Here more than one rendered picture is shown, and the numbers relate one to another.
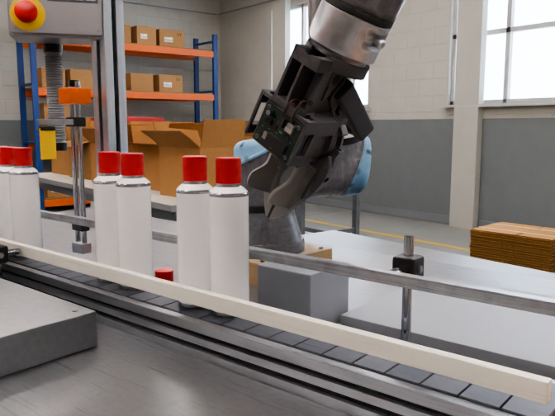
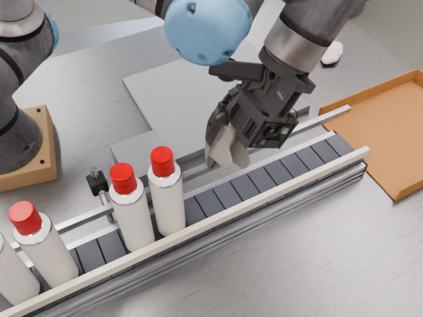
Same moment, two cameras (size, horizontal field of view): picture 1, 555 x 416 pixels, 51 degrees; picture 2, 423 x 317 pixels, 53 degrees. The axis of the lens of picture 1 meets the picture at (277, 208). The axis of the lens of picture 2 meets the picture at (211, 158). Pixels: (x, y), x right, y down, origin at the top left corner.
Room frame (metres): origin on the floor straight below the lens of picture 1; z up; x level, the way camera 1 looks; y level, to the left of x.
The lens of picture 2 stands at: (0.54, 0.39, 1.55)
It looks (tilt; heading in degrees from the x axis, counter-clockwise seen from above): 51 degrees down; 293
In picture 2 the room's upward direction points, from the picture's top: straight up
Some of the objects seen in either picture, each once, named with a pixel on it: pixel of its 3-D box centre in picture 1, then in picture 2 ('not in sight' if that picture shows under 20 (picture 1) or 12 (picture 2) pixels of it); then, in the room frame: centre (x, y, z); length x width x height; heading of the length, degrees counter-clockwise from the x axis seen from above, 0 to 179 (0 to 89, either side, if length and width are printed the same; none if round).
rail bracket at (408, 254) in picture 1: (399, 305); not in sight; (0.68, -0.15, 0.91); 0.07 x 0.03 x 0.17; 140
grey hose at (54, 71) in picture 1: (55, 97); not in sight; (1.20, 0.45, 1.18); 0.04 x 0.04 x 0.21
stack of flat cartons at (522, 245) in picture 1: (523, 249); not in sight; (4.55, -1.94, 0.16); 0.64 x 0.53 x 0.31; 44
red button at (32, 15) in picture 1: (26, 11); not in sight; (1.08, 0.45, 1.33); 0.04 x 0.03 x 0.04; 105
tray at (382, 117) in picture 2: not in sight; (407, 127); (0.39, -0.38, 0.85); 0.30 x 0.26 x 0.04; 50
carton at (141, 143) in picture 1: (170, 154); not in sight; (3.27, 0.59, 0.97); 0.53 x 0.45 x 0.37; 131
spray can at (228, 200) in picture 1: (229, 235); (167, 194); (0.76, 0.06, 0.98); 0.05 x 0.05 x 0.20
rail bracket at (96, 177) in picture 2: not in sight; (107, 205); (0.87, 0.09, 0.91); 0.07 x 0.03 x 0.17; 140
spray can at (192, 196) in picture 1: (196, 230); (131, 210); (0.79, 0.11, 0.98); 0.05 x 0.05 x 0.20
